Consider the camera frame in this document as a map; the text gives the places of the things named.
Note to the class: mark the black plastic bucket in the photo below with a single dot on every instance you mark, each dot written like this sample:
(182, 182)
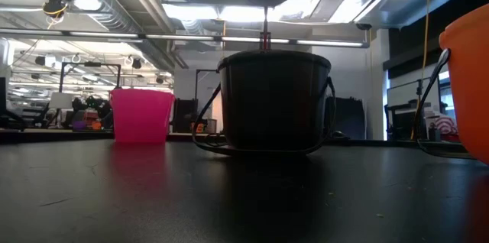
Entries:
(273, 101)

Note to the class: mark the orange plastic bucket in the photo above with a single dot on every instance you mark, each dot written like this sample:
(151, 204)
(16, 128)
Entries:
(470, 90)

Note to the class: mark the long ceiling strip light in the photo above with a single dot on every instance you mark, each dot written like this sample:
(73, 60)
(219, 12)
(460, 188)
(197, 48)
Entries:
(103, 34)
(198, 37)

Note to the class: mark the purple bowl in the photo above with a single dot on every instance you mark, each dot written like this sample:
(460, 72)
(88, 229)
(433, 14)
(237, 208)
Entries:
(79, 125)

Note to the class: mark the small orange object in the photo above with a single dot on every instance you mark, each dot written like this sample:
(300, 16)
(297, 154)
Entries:
(96, 125)

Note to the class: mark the pink plastic bucket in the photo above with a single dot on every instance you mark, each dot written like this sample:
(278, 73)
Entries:
(141, 117)

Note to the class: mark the black upright panel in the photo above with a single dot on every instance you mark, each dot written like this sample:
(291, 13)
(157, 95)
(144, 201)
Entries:
(349, 117)
(185, 115)

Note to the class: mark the red white striped object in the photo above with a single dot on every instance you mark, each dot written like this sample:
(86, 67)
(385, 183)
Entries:
(445, 124)

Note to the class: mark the black metal gantry frame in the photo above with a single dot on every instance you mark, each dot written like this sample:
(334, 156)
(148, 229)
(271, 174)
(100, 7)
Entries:
(208, 70)

